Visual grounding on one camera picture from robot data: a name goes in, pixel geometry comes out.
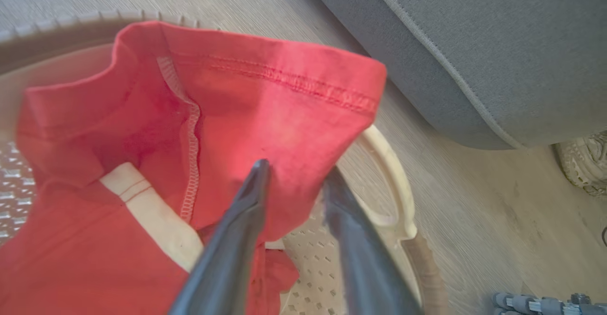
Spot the beige sneaker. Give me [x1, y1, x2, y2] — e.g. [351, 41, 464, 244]
[554, 131, 607, 200]

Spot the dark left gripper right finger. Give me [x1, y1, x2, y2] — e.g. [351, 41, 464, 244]
[322, 167, 423, 315]

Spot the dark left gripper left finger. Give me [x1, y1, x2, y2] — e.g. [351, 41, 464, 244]
[168, 159, 271, 315]

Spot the grey fabric sofa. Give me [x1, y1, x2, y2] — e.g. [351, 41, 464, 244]
[298, 0, 607, 150]

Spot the cream plastic basket brown rim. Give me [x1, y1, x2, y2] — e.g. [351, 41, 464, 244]
[0, 10, 449, 315]

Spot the cream cloth with red stripes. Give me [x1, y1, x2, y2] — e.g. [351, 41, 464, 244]
[100, 162, 205, 273]

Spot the red garment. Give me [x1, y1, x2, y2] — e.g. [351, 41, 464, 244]
[0, 21, 387, 315]

